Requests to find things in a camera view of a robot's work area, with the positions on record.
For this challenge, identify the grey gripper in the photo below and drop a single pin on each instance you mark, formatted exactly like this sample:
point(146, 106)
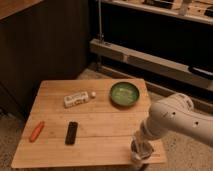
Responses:
point(140, 149)

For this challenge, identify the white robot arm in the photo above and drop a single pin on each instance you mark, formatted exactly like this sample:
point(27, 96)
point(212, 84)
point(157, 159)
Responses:
point(173, 113)

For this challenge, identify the green ceramic bowl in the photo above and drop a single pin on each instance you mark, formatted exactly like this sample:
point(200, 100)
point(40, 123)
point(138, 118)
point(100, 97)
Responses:
point(124, 94)

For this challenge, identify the black remote control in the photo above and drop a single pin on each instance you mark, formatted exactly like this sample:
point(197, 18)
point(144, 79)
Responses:
point(71, 133)

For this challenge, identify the wooden table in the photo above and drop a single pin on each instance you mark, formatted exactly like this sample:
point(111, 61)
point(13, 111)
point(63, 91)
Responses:
point(104, 131)

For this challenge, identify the small white ball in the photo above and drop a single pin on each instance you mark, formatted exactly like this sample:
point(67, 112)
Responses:
point(93, 94)

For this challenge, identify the orange carrot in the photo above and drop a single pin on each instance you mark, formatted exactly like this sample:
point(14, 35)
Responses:
point(36, 132)

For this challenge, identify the metal shelf rack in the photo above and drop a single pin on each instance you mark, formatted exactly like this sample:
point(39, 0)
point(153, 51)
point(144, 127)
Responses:
point(172, 51)

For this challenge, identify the dark wooden cabinet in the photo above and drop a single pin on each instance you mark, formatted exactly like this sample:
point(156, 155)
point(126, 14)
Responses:
point(48, 41)

